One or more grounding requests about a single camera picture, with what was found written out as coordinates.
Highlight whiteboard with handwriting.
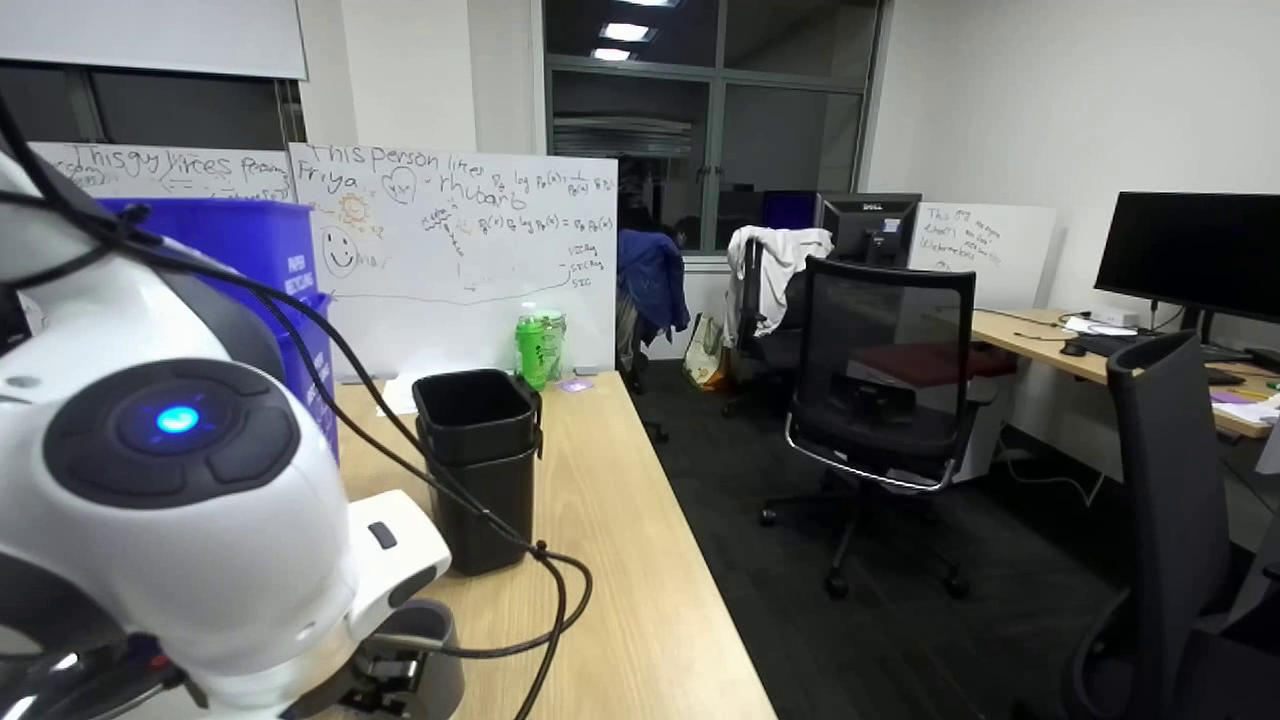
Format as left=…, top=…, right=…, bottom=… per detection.
left=28, top=135, right=296, bottom=207

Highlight black mesh office chair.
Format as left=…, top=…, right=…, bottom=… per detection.
left=756, top=254, right=986, bottom=606

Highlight black chair with draped cloth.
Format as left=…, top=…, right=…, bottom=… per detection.
left=725, top=230, right=821, bottom=393

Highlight long wooden office desk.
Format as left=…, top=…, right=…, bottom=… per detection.
left=966, top=304, right=1280, bottom=443

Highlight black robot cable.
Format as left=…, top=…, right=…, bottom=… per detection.
left=0, top=92, right=596, bottom=720

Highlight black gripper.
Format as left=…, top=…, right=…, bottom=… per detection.
left=290, top=637, right=433, bottom=720

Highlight white papers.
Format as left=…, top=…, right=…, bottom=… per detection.
left=1205, top=386, right=1280, bottom=441

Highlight blue cloth garment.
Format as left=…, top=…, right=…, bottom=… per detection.
left=613, top=230, right=695, bottom=348

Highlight white cloth garment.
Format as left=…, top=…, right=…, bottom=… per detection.
left=725, top=221, right=839, bottom=341

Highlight grey cylindrical vessel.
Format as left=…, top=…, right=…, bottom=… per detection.
left=381, top=596, right=469, bottom=720

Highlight white paper sheet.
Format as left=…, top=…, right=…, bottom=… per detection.
left=371, top=348, right=517, bottom=419

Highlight dark framed window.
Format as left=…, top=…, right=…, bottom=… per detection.
left=540, top=0, right=896, bottom=261

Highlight green plastic bottle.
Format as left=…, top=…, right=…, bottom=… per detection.
left=512, top=297, right=573, bottom=400

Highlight small whiteboard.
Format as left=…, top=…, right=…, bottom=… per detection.
left=907, top=195, right=1059, bottom=317

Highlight black computer monitor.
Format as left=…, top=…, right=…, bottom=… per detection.
left=810, top=189, right=929, bottom=272
left=1092, top=189, right=1280, bottom=352

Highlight white roller blind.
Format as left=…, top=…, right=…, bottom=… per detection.
left=0, top=0, right=313, bottom=83

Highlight black keyboard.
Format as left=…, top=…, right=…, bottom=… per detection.
left=1059, top=329, right=1140, bottom=366

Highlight whiteboard with smiley drawing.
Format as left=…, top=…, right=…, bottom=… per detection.
left=289, top=140, right=625, bottom=386

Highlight black plastic waste bin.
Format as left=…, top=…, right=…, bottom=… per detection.
left=409, top=366, right=543, bottom=470
left=415, top=419, right=546, bottom=581

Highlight white pedestal cabinet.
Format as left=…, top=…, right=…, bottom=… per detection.
left=947, top=368, right=1022, bottom=488

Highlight yellow bag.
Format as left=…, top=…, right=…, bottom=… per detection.
left=681, top=311, right=734, bottom=400

